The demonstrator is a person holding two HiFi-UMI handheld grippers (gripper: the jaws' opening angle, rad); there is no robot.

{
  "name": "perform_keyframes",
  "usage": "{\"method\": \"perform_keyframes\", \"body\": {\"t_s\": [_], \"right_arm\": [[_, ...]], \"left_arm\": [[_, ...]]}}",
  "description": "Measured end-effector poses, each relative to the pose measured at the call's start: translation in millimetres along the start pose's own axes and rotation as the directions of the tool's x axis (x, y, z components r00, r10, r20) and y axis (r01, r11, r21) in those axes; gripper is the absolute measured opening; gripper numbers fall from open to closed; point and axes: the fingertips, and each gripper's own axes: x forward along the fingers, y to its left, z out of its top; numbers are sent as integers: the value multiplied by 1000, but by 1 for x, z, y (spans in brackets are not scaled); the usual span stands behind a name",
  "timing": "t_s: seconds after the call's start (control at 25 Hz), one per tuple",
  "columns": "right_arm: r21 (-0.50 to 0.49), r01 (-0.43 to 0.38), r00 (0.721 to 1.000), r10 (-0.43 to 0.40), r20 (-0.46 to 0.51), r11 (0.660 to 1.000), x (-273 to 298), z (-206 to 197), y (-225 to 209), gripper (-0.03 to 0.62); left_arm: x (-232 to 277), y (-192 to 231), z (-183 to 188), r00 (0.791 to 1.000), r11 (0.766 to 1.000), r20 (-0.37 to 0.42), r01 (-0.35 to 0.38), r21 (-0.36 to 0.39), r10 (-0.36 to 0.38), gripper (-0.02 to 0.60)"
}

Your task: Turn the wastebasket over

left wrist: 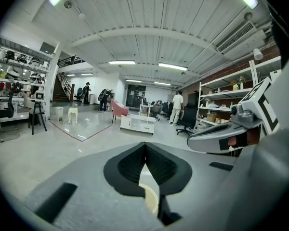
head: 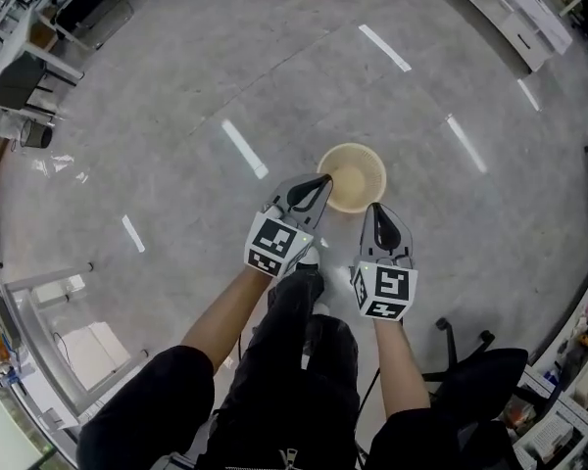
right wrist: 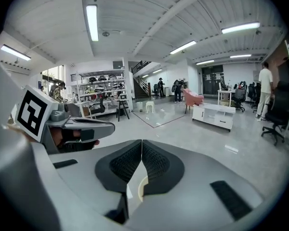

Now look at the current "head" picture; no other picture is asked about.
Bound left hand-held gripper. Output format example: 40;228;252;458
243;173;334;280

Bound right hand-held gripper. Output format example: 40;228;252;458
350;203;419;323

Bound beige plastic bucket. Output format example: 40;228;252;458
316;142;389;215

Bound person's left forearm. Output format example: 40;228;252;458
180;265;271;377

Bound person's right forearm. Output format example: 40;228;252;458
371;317;432;421

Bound white shoe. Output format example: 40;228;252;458
293;244;322;269

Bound black trousers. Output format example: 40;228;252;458
209;265;362;470

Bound black mesh office chair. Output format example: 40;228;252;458
420;316;561;470

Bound white metal shelving rack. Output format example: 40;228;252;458
511;261;588;470

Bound white box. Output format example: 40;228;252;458
55;321;131;392

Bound white low cabinet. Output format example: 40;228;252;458
442;0;575;73

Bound black zipped jacket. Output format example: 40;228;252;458
74;344;520;470

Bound grey plastic chair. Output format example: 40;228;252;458
0;50;80;118

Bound white desk with grey legs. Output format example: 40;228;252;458
0;260;151;431

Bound black cable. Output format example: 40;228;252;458
354;366;381;460

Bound black wire waste bin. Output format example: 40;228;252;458
19;117;55;151

